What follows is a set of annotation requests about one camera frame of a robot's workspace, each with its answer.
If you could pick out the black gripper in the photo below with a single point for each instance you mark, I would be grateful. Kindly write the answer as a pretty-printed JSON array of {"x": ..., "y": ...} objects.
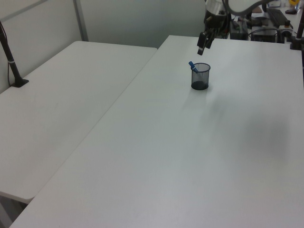
[{"x": 216, "y": 22}]

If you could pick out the blue and white marker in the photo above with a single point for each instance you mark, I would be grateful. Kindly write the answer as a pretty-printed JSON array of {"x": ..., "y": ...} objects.
[{"x": 193, "y": 67}]

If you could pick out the black mesh pen cup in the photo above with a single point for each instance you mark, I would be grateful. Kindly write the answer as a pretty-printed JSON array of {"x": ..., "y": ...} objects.
[{"x": 201, "y": 78}]

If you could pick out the grey control box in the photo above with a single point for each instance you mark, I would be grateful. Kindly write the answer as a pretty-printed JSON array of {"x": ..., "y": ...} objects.
[{"x": 240, "y": 29}]

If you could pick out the black electronics box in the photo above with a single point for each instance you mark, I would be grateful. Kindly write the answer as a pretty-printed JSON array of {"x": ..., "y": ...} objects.
[{"x": 263, "y": 36}]

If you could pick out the brown mouse pad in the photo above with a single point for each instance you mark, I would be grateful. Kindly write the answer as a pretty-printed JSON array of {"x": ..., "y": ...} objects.
[{"x": 257, "y": 10}]

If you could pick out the black keyboard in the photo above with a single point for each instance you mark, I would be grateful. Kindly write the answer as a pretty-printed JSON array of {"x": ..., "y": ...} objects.
[{"x": 276, "y": 16}]

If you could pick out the black computer mouse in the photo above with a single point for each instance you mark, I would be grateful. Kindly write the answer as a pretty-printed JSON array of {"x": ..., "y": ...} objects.
[{"x": 290, "y": 11}]

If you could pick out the yellow object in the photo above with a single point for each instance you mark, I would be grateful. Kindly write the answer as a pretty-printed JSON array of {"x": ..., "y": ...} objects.
[{"x": 293, "y": 1}]

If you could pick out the black camera stand pole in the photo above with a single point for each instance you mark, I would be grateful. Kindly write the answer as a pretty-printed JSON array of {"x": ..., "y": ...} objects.
[
  {"x": 10, "y": 59},
  {"x": 298, "y": 35}
]

